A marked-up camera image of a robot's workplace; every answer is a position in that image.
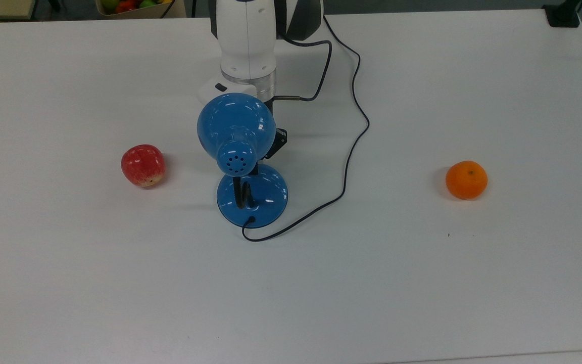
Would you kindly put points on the bright red apple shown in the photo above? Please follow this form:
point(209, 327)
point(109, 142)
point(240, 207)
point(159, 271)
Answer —
point(143, 165)

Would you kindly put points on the orange mandarin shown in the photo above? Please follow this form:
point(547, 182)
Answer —
point(466, 180)

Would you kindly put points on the blue desk lamp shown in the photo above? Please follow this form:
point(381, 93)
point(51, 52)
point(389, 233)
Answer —
point(235, 126)

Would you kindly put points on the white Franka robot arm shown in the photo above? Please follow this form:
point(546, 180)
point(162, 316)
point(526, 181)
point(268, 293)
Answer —
point(248, 40)

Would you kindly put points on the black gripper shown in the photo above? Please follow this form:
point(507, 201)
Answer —
point(278, 141)

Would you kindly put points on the cardboard box of fruit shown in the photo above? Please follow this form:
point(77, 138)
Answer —
point(142, 12)

